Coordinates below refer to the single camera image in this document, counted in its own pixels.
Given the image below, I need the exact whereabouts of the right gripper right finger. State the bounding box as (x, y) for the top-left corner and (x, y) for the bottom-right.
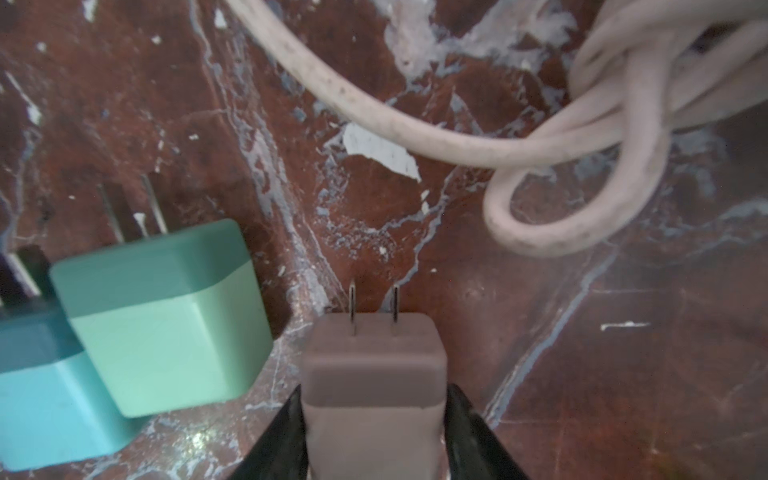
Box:
(444, 384), (530, 480)

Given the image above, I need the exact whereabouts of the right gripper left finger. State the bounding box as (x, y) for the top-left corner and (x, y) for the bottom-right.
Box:
(229, 386), (309, 480)

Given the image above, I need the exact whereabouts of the pink plug adapter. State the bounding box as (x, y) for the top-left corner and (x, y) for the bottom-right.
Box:
(300, 286), (448, 479)

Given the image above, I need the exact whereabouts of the green plug adapter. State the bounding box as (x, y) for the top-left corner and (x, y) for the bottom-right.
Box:
(50, 182), (273, 418)

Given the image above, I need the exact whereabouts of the teal plug adapter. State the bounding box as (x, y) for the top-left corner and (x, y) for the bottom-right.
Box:
(0, 244), (151, 473)

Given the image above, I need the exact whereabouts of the pink power strip cable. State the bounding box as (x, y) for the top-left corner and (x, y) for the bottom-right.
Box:
(224, 0), (768, 259)

